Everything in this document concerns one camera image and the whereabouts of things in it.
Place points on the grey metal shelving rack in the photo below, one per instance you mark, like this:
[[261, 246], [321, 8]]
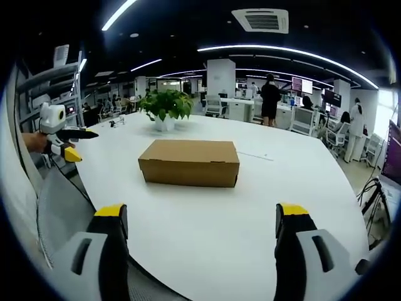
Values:
[[50, 87]]

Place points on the white ceiling air conditioner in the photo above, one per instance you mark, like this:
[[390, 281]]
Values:
[[260, 20]]

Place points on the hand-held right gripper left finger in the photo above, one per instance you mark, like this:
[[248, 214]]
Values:
[[106, 247]]

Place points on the white office chair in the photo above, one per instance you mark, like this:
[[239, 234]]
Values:
[[214, 106], [302, 120], [340, 138]]

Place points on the green potted plant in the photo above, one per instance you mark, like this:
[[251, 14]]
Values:
[[166, 105]]

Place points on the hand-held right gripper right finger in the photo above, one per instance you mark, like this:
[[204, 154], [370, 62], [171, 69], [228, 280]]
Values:
[[297, 251]]

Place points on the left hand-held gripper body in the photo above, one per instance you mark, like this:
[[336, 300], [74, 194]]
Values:
[[52, 118]]

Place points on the white plant pot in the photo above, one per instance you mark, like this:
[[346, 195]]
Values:
[[164, 123]]

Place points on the wall screen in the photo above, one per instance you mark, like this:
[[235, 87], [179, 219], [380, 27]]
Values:
[[302, 85]]

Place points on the person's left hand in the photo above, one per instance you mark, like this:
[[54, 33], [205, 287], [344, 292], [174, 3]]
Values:
[[36, 141]]

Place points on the brown cardboard shoe box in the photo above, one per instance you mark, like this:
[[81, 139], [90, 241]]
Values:
[[191, 163]]

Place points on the small white object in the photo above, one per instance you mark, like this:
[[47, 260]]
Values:
[[116, 120]]

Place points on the computer monitor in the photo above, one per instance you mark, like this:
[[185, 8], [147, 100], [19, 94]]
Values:
[[391, 150]]

